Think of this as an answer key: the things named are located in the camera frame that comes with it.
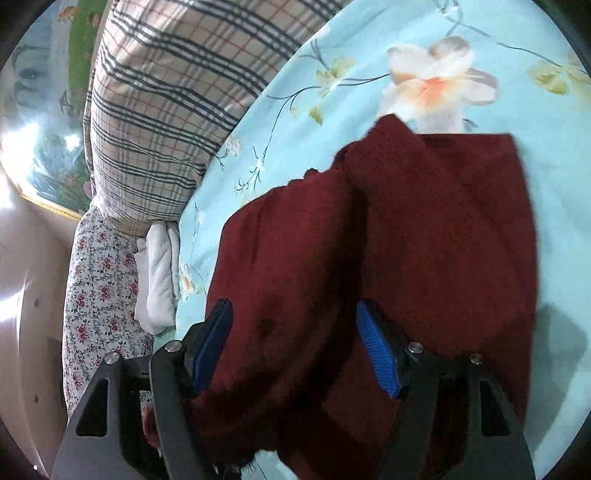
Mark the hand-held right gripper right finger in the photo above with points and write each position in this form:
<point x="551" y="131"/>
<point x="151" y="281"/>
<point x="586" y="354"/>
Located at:
<point x="378" y="353"/>

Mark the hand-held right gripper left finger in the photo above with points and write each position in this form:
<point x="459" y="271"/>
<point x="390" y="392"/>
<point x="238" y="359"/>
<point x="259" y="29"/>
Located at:
<point x="210" y="344"/>

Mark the dark red hooded knit cardigan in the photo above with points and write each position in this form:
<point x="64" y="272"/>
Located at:
<point x="415" y="258"/>

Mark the white folded cloth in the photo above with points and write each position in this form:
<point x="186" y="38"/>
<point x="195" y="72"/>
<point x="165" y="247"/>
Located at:
<point x="159" y="277"/>

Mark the pink floral bed cover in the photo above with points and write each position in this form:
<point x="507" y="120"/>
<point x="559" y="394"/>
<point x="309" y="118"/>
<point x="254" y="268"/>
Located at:
<point x="101" y="300"/>

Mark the plaid beige quilt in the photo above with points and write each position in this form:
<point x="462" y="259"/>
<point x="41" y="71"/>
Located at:
<point x="175" y="106"/>

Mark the light blue floral bed sheet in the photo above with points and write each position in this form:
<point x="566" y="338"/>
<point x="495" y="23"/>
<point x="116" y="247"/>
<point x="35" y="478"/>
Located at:
<point x="323" y="92"/>

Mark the framed landscape painting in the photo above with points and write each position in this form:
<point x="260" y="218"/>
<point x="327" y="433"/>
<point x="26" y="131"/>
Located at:
<point x="46" y="106"/>

